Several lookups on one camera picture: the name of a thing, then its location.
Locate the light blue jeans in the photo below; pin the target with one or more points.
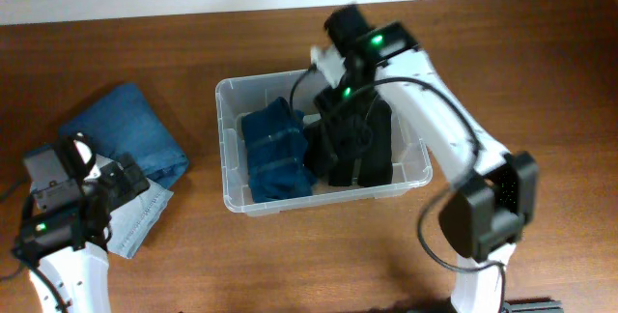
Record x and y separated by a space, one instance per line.
132 222

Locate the small black garment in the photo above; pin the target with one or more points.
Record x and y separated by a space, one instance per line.
320 157

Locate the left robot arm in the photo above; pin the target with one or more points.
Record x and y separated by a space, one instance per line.
65 223

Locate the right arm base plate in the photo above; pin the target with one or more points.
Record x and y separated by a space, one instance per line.
533 306

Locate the clear plastic storage container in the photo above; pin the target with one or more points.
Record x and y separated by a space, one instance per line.
239 96

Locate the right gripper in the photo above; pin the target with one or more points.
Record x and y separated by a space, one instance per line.
334 105

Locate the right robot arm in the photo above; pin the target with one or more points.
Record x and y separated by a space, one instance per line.
375 72

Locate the large black garment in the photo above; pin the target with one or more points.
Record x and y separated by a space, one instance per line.
369 161

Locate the teal cloth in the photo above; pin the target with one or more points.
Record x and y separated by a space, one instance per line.
275 147

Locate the dark blue jeans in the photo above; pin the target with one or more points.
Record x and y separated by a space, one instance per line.
122 122

